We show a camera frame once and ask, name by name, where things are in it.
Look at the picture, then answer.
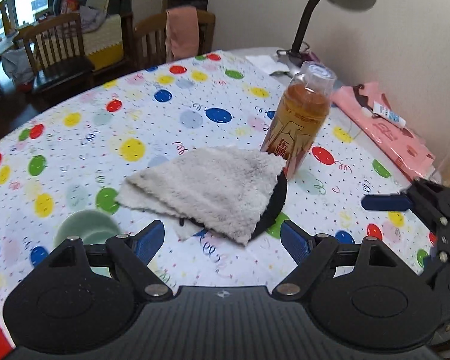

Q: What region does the white fluffy black cloth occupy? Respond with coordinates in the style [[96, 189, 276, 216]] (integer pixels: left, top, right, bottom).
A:
[[116, 146, 288, 245]]

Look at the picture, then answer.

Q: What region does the white paper tissue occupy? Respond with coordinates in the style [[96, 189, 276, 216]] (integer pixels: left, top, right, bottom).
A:
[[245, 55, 289, 76]]

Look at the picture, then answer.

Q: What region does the pink folded garment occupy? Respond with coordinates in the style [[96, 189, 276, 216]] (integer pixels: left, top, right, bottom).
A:
[[331, 82, 436, 180]]

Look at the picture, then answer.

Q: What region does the pale green ceramic mug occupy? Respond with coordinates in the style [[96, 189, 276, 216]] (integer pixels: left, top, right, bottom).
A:
[[53, 209, 123, 278]]

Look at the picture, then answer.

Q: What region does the small white tube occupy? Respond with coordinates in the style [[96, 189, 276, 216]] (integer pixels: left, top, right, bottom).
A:
[[362, 102, 407, 129]]

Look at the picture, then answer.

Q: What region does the balloon print tablecloth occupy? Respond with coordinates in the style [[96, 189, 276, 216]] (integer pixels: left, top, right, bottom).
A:
[[0, 49, 440, 346]]

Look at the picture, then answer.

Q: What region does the orange tea bottle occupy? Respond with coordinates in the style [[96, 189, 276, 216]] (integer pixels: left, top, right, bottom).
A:
[[261, 61, 337, 180]]

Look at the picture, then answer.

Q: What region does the wooden chair with towel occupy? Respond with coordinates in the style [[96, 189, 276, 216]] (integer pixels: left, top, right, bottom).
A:
[[133, 9, 216, 68]]

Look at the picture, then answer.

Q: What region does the wooden chair black seat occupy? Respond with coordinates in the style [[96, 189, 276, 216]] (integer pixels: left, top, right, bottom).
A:
[[20, 11, 95, 95]]

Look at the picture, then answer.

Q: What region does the pink towel on chair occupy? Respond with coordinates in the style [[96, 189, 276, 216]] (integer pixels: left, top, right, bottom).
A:
[[166, 6, 199, 62]]

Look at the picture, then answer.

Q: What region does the grey bag on floor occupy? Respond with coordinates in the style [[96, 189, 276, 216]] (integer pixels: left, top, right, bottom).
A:
[[1, 48, 35, 86]]

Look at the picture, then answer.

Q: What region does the sofa with cream throw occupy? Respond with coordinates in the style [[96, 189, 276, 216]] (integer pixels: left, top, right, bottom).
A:
[[52, 0, 131, 71]]

